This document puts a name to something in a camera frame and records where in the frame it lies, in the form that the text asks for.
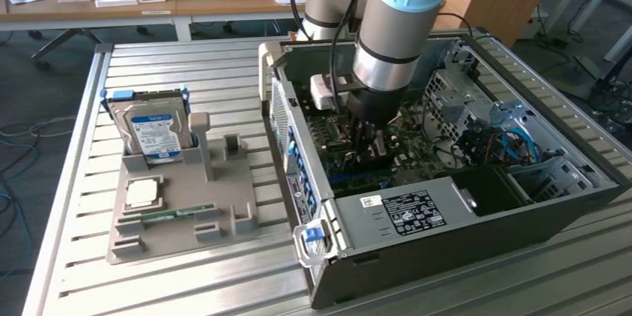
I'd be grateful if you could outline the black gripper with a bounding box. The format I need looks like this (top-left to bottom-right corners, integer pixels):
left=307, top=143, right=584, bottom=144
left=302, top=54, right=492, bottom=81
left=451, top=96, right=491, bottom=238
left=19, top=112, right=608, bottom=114
left=347, top=87, right=407, bottom=129

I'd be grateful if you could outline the CPU socket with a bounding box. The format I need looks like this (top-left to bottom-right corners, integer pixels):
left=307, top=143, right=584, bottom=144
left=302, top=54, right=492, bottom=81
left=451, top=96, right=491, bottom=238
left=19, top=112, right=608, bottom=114
left=330, top=115, right=355, bottom=145

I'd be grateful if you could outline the green motherboard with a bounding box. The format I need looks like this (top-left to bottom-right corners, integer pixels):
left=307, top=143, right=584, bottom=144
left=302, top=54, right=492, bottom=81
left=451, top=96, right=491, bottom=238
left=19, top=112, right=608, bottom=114
left=306, top=90, right=460, bottom=198

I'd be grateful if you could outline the silver perforated drive cage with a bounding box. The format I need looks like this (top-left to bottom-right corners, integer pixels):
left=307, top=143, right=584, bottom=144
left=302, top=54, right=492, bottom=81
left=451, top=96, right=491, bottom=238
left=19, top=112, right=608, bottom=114
left=423, top=67, right=527, bottom=139

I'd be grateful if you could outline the gray power supply unit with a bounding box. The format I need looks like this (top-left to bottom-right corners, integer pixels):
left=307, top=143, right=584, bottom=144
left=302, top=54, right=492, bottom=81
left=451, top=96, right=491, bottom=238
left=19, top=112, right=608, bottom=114
left=335, top=177, right=478, bottom=250

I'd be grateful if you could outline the silver disk bay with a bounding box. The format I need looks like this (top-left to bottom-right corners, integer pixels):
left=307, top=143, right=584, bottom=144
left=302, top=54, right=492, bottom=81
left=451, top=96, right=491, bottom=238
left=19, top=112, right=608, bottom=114
left=506, top=155, right=596, bottom=204

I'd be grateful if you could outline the black open PC case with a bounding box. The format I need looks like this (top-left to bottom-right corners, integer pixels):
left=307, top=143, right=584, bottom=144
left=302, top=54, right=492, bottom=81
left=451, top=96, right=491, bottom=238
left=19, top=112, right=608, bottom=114
left=259, top=27, right=624, bottom=309

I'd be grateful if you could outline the gray parts rack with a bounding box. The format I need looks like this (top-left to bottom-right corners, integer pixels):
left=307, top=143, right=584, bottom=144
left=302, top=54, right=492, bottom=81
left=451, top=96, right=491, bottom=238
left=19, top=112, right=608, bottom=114
left=106, top=111, right=262, bottom=266

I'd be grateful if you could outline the hard disk with blue rails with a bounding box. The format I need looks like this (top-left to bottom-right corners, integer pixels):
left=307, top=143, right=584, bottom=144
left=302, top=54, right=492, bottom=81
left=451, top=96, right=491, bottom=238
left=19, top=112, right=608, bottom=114
left=100, top=85, right=199, bottom=166

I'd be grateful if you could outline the silver CPU chip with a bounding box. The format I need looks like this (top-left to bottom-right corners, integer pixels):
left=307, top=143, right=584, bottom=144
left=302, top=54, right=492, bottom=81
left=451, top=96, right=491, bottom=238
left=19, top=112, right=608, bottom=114
left=126, top=179, right=160, bottom=209

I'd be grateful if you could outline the flat white box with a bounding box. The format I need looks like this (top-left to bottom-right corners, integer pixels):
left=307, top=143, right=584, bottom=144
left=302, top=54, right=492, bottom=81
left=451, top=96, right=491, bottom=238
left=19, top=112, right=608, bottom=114
left=94, top=0, right=139, bottom=9

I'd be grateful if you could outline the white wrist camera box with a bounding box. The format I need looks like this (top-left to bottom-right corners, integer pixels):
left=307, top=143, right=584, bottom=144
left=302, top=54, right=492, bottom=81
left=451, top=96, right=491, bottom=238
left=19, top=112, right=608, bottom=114
left=310, top=73, right=355, bottom=112

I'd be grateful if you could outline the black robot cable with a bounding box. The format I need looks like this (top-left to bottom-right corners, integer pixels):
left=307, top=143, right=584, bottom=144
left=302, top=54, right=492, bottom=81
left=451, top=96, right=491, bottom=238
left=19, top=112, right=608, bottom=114
left=290, top=0, right=358, bottom=113

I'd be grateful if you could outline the thin black cable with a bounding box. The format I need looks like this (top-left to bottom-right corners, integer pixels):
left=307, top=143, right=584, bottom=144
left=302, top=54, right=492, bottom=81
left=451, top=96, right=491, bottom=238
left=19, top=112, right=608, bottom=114
left=436, top=12, right=495, bottom=39

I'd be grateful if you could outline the blue disk wire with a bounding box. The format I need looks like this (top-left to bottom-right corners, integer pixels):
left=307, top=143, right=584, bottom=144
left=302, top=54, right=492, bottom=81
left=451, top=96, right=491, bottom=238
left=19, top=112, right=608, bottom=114
left=498, top=127, right=543, bottom=166

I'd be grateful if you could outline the white table frame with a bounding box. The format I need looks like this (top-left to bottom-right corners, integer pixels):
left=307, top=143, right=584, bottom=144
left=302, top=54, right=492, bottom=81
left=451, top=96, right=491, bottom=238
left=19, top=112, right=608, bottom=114
left=540, top=0, right=632, bottom=62

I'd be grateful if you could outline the gray floor cable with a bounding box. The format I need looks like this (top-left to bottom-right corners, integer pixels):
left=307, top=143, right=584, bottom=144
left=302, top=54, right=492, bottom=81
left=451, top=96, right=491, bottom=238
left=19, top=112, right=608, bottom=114
left=0, top=115, right=79, bottom=139

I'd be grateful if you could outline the wooden desk with white frame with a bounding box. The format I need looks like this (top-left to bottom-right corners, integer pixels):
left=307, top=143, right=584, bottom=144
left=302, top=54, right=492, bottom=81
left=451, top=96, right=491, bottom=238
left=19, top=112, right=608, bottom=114
left=0, top=0, right=448, bottom=71

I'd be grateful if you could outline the blue floor cable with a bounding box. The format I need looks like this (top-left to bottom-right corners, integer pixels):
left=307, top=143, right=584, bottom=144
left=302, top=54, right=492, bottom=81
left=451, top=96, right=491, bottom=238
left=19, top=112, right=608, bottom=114
left=0, top=138, right=40, bottom=280

